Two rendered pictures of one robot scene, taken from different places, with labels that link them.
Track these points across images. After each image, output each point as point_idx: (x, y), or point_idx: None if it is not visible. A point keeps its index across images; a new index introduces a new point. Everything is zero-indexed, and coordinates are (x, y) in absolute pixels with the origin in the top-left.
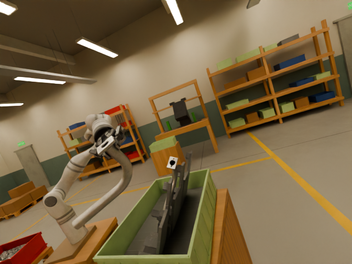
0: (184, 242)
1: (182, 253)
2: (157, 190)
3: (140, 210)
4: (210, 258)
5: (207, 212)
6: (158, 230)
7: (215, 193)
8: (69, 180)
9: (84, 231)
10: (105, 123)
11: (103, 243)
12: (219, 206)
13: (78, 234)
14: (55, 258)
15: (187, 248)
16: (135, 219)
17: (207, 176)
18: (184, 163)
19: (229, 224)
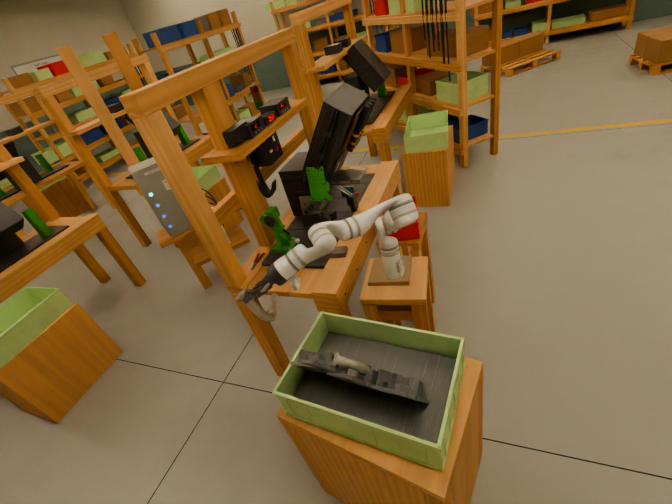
0: (329, 396)
1: (318, 394)
2: (450, 348)
3: (392, 333)
4: (317, 426)
5: (346, 426)
6: None
7: (422, 461)
8: None
9: (394, 275)
10: (278, 265)
11: None
12: (392, 462)
13: (387, 272)
14: (374, 267)
15: (321, 399)
16: (378, 331)
17: (404, 437)
18: (346, 378)
19: (386, 479)
